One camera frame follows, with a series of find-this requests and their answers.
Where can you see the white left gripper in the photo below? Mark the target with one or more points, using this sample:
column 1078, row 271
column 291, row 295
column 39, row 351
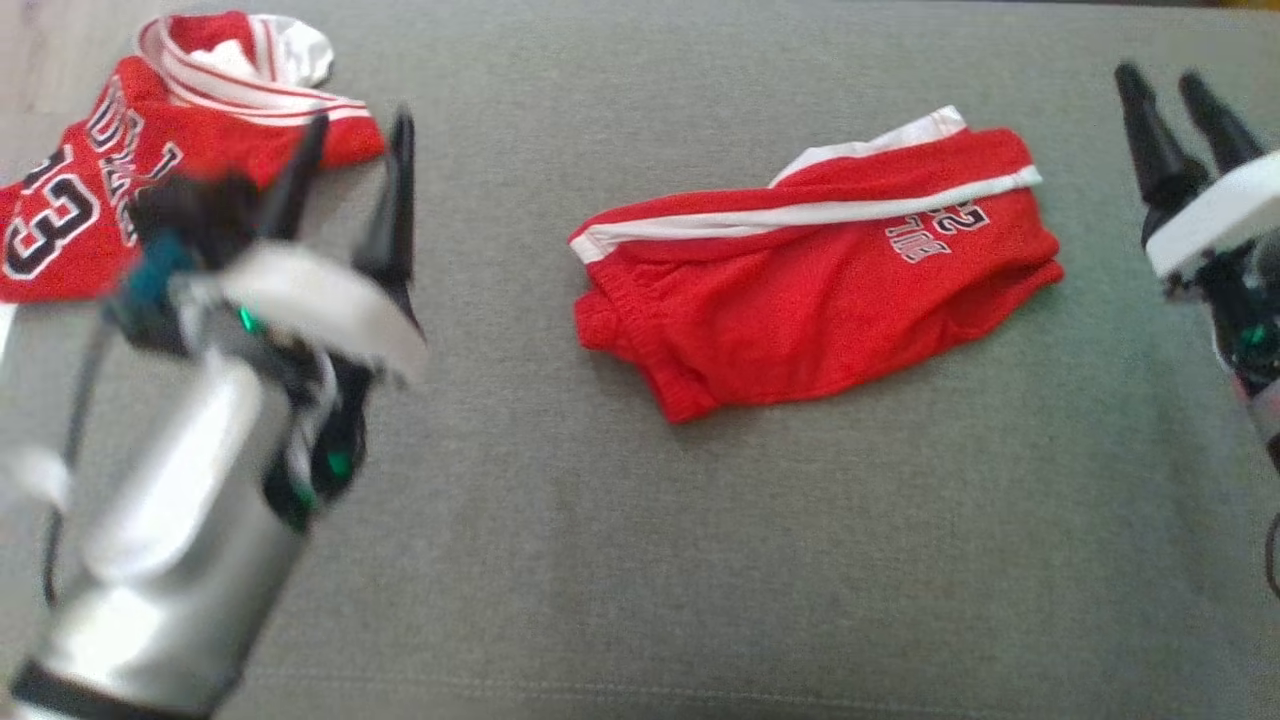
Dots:
column 320, row 300

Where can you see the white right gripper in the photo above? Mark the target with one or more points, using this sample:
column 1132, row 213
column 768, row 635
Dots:
column 1215, row 220

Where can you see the red basketball jersey white sleeves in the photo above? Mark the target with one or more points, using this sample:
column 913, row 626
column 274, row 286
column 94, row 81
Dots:
column 60, row 230

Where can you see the red shorts white stripe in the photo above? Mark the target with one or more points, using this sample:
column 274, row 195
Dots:
column 800, row 310

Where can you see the grey sofa seat cushion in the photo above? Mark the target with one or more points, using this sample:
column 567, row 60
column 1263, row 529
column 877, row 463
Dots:
column 700, row 550

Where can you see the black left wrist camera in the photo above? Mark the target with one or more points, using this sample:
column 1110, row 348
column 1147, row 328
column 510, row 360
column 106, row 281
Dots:
column 195, row 215

